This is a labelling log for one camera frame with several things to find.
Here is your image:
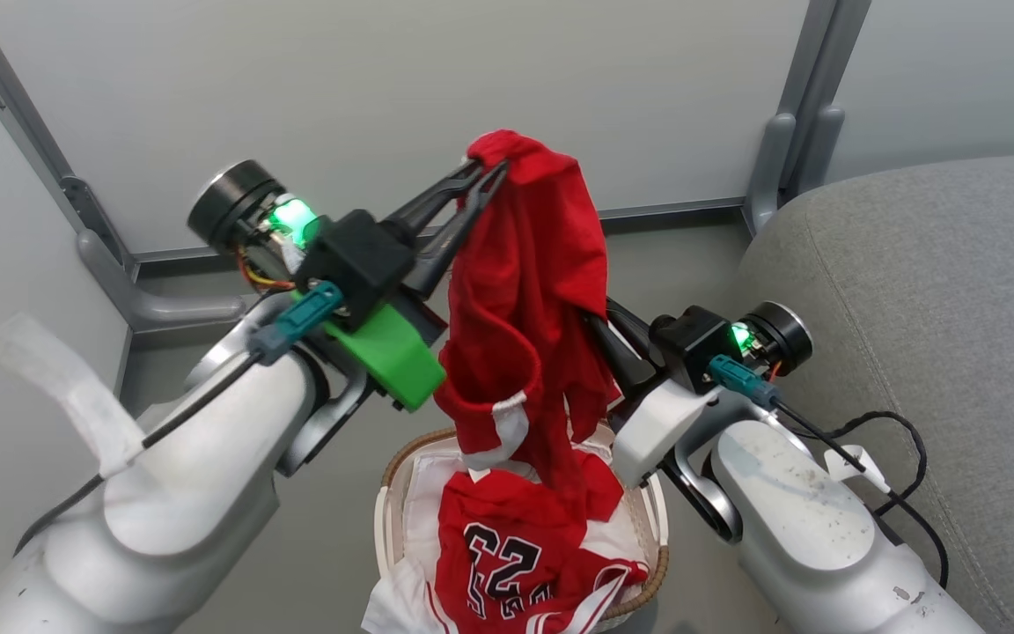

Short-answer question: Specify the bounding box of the small white cable tag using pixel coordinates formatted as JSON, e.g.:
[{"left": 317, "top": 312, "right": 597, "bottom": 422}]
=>
[{"left": 824, "top": 445, "right": 893, "bottom": 494}]

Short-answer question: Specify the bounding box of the grey fabric sofa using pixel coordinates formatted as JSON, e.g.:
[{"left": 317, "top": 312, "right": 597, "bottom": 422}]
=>
[{"left": 734, "top": 150, "right": 1014, "bottom": 634}]

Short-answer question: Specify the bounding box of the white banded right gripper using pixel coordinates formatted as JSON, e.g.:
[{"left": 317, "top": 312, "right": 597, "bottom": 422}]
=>
[{"left": 586, "top": 298, "right": 814, "bottom": 490}]

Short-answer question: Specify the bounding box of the grey partition bottom rail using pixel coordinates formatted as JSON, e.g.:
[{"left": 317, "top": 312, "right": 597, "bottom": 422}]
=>
[{"left": 133, "top": 197, "right": 750, "bottom": 265}]

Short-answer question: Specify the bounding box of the white woven laundry basket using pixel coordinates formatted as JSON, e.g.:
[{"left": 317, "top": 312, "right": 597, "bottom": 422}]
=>
[{"left": 373, "top": 427, "right": 672, "bottom": 634}]

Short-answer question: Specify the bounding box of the white tape strip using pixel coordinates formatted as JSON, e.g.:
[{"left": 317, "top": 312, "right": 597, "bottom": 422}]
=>
[{"left": 0, "top": 313, "right": 145, "bottom": 478}]

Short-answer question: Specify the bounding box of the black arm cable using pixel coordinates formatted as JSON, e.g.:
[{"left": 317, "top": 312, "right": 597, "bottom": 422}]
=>
[
  {"left": 14, "top": 282, "right": 346, "bottom": 556},
  {"left": 708, "top": 354, "right": 951, "bottom": 589}
]

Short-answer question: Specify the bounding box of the red jersey with number 23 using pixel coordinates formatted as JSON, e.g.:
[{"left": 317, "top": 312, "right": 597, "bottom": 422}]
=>
[{"left": 432, "top": 449, "right": 650, "bottom": 634}]

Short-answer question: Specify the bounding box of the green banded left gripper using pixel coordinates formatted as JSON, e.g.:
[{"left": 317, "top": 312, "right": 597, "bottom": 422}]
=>
[{"left": 187, "top": 160, "right": 509, "bottom": 413}]

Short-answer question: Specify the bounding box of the grey partition post with foot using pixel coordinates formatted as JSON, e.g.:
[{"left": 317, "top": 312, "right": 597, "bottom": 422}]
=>
[
  {"left": 740, "top": 0, "right": 874, "bottom": 235},
  {"left": 0, "top": 0, "right": 249, "bottom": 335}
]

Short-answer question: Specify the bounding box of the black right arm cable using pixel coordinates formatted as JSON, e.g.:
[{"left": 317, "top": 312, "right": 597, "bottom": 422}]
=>
[{"left": 708, "top": 354, "right": 951, "bottom": 589}]

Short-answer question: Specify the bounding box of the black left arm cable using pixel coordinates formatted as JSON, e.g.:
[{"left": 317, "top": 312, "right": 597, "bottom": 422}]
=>
[{"left": 14, "top": 282, "right": 346, "bottom": 556}]

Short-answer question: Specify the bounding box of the plain red sleeveless shirt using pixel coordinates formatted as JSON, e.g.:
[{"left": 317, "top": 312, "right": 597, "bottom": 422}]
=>
[{"left": 433, "top": 129, "right": 627, "bottom": 529}]

